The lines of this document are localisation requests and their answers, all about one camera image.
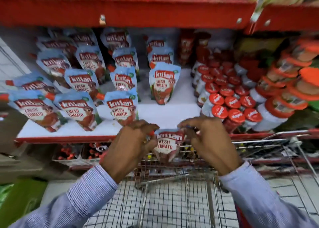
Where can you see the person's left hand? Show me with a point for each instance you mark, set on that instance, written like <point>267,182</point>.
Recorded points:
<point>124,150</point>

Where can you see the person's right hand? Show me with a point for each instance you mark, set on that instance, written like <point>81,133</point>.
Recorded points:
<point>214,148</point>

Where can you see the person's left fingers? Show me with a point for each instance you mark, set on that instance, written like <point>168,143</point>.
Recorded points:
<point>143,129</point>

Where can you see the person's right fingers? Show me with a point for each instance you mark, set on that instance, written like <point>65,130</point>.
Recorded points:
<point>192,125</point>

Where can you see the single tomato ketchup pouch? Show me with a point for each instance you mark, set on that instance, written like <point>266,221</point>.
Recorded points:
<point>167,145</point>

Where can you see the person's right forearm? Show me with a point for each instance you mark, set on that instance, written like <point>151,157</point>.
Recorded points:
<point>256,198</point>

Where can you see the person's left forearm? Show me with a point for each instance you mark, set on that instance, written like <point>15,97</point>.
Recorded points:
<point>74,200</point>

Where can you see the group of red-capped sauce bottles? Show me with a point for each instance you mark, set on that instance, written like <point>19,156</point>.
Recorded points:
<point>224,95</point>

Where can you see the small red-capped bottles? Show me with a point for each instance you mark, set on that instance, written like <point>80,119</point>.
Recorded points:
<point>74,151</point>

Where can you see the group of blue ketchup pouches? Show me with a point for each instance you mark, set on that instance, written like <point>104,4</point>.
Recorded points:
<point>82,85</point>

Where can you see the dark red sauce pouches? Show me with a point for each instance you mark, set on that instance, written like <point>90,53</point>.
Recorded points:
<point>187,46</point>

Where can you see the yellow green packet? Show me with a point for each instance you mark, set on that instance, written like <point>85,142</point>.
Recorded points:
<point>254,47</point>

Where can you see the group of orange-lidded jars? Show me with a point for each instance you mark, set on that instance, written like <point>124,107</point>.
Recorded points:
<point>286,85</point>

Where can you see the red metal shelving unit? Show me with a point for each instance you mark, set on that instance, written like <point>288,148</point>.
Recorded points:
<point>124,11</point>

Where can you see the green bag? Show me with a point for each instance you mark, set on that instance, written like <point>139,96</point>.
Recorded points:
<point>20,203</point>

